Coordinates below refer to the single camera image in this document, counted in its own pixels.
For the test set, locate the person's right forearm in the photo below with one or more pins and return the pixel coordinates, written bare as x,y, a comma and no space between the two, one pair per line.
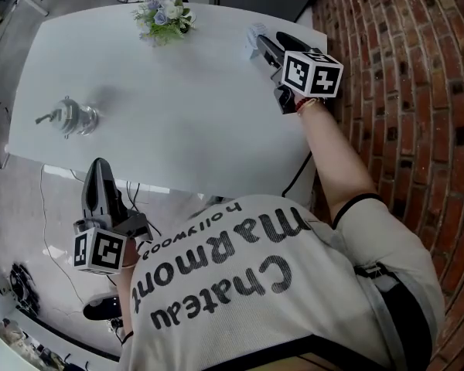
332,157

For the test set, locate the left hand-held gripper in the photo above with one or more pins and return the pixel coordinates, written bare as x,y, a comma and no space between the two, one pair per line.
104,251

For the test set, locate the person's left forearm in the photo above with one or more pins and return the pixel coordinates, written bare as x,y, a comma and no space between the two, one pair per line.
127,303

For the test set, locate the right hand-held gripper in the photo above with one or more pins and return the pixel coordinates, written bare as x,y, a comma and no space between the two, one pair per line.
313,75

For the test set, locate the white printed shirt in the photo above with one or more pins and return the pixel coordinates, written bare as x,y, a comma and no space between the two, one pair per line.
255,284

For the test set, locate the clear glass bottle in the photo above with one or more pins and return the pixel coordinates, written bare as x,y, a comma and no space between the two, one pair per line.
71,116

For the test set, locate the artificial flower bouquet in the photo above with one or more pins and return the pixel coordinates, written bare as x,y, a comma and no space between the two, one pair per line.
164,21

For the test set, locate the cluttered white workbench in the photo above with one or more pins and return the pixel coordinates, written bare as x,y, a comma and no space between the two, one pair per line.
31,342

